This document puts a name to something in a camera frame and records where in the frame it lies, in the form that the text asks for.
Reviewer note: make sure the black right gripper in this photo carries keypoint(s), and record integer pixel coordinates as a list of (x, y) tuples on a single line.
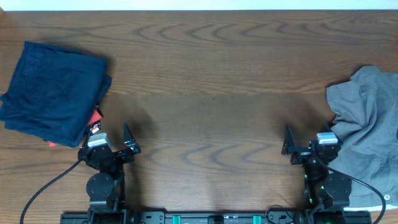
[(302, 154)]

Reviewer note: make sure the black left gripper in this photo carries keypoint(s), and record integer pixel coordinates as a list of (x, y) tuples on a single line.
[(129, 142)]

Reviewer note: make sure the grey shorts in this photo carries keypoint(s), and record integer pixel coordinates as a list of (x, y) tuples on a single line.
[(365, 120)]

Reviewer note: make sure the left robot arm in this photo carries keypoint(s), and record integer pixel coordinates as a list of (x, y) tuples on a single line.
[(106, 188)]

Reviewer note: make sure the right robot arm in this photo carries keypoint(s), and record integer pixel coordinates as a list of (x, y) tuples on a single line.
[(326, 193)]

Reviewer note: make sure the red garment under stack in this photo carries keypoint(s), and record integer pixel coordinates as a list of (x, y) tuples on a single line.
[(94, 122)]

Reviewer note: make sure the folded navy blue garment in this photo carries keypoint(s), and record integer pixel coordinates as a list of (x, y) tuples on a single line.
[(53, 93)]

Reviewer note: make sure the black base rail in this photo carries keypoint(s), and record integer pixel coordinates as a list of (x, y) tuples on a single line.
[(273, 216)]

